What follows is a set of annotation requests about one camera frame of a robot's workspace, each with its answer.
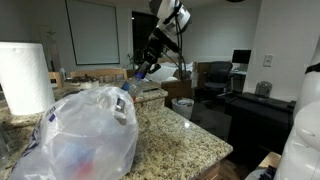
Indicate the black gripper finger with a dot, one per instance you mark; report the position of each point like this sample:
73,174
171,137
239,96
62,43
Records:
142,69
154,68

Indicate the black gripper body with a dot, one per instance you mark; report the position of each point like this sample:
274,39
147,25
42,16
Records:
154,53

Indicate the Fiji water bottle blue cap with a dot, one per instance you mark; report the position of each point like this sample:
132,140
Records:
131,87

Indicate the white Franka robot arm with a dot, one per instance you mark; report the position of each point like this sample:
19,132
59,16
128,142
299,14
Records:
173,13

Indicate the translucent plastic shopping bag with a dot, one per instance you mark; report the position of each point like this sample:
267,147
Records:
83,140

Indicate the green house plant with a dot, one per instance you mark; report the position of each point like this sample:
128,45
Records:
133,60

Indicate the white bucket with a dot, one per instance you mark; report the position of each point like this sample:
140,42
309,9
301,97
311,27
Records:
182,108

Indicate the black office chair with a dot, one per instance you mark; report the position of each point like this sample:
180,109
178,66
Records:
218,76

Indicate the black computer monitor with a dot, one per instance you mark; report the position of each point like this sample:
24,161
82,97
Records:
241,56

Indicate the gray dome jar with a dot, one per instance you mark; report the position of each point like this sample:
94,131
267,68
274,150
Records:
263,90

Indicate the black low cabinet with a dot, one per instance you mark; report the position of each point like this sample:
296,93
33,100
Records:
256,123

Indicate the white paper towel roll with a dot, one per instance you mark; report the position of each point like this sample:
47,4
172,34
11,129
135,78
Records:
25,80

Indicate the wooden base board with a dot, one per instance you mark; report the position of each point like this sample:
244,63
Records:
269,160

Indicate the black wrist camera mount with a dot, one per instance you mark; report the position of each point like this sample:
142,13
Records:
166,39

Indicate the wall whiteboard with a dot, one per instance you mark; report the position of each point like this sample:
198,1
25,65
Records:
93,33

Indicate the small wall crucifix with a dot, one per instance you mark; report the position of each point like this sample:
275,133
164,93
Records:
50,32

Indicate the white light switch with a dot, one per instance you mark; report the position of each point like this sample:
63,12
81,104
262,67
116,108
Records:
268,60

